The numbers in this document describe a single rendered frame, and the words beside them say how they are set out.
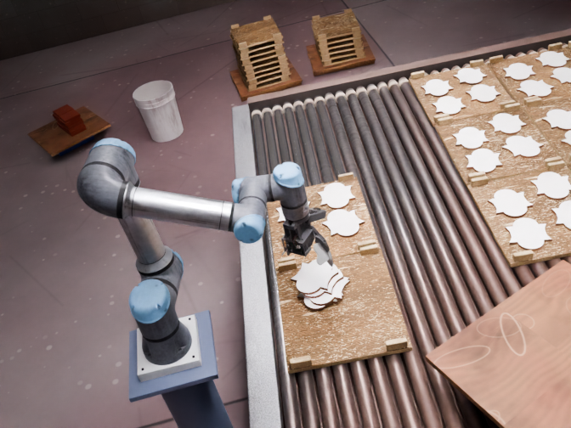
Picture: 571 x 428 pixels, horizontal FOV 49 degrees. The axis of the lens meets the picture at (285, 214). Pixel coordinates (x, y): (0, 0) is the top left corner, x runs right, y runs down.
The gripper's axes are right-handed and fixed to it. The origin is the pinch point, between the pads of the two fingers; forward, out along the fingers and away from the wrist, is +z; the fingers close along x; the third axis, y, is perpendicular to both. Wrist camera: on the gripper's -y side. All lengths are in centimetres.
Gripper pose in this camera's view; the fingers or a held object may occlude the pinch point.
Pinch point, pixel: (311, 259)
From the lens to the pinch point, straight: 188.9
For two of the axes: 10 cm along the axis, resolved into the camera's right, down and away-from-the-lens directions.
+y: -4.8, 6.2, -6.2
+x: 8.6, 1.9, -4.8
